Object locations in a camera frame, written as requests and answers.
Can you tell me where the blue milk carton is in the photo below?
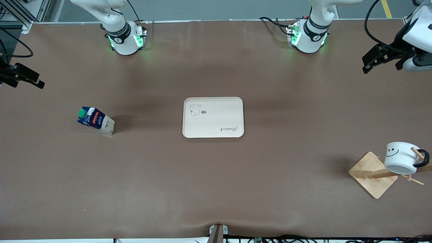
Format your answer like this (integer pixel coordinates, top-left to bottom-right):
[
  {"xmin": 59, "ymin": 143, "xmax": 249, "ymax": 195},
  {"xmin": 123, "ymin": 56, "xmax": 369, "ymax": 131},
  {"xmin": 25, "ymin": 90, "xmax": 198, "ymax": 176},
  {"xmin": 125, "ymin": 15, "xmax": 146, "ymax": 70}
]
[{"xmin": 77, "ymin": 107, "xmax": 116, "ymax": 136}]

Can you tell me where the white smiley mug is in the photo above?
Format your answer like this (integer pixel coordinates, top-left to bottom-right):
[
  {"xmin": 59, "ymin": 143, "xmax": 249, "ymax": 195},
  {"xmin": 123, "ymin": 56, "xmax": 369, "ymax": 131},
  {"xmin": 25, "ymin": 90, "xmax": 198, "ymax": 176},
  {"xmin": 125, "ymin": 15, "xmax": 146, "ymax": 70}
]
[{"xmin": 384, "ymin": 141, "xmax": 430, "ymax": 176}]

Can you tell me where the wooden cup rack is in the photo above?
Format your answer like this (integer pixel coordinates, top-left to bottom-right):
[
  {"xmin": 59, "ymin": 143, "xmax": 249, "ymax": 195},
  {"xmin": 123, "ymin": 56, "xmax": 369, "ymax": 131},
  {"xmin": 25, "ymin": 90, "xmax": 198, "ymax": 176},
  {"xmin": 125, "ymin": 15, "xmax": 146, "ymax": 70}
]
[{"xmin": 349, "ymin": 148, "xmax": 432, "ymax": 199}]

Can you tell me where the brown table cover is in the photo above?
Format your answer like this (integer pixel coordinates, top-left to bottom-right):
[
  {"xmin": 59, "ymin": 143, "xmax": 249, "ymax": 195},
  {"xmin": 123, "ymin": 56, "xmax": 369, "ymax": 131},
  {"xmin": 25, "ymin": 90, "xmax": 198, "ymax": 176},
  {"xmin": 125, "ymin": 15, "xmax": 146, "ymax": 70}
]
[{"xmin": 0, "ymin": 19, "xmax": 432, "ymax": 241}]

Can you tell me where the cream rectangular tray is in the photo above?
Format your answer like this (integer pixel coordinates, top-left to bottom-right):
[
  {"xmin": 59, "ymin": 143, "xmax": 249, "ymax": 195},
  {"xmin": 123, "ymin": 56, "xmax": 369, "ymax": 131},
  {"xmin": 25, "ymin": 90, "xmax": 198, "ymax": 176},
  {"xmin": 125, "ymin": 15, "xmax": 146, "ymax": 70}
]
[{"xmin": 182, "ymin": 97, "xmax": 245, "ymax": 139}]

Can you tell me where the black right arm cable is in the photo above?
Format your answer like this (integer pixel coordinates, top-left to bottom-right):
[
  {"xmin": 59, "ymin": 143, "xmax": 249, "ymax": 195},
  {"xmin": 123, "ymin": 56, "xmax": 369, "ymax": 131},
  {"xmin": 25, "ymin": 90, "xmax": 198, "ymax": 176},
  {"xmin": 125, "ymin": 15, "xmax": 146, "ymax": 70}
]
[{"xmin": 0, "ymin": 28, "xmax": 34, "ymax": 58}]

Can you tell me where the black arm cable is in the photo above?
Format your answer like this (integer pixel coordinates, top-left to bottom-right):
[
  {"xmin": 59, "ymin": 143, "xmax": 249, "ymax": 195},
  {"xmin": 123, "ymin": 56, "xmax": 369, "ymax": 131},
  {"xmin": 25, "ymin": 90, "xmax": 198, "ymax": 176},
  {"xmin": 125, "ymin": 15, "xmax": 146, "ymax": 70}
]
[
  {"xmin": 0, "ymin": 28, "xmax": 34, "ymax": 58},
  {"xmin": 364, "ymin": 0, "xmax": 415, "ymax": 55}
]

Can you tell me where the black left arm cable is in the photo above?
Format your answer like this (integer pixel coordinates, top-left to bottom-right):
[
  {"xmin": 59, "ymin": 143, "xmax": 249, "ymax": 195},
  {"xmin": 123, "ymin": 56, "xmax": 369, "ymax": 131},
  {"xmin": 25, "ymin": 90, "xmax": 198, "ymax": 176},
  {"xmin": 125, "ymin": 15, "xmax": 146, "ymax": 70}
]
[{"xmin": 364, "ymin": 0, "xmax": 415, "ymax": 55}]

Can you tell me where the aluminium frame profile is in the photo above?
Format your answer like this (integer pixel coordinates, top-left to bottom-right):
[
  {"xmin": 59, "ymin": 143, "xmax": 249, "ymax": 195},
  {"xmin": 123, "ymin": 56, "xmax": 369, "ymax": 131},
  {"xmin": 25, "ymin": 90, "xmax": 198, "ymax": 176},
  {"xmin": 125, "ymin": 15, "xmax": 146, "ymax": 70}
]
[
  {"xmin": 403, "ymin": 0, "xmax": 432, "ymax": 27},
  {"xmin": 0, "ymin": 0, "xmax": 52, "ymax": 33}
]

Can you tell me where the black base cable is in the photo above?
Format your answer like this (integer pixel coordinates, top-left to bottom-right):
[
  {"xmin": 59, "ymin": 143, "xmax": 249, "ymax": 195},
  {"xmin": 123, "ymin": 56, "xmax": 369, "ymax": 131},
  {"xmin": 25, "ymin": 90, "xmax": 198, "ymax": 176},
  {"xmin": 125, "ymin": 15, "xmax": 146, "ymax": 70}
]
[
  {"xmin": 259, "ymin": 17, "xmax": 295, "ymax": 36},
  {"xmin": 126, "ymin": 0, "xmax": 151, "ymax": 25}
]

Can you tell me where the metal table edge bracket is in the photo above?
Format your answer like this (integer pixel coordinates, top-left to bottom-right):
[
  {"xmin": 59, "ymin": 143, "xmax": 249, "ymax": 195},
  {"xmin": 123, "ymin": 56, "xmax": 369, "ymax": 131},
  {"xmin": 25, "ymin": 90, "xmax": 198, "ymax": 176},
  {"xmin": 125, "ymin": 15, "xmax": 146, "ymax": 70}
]
[{"xmin": 209, "ymin": 224, "xmax": 229, "ymax": 243}]

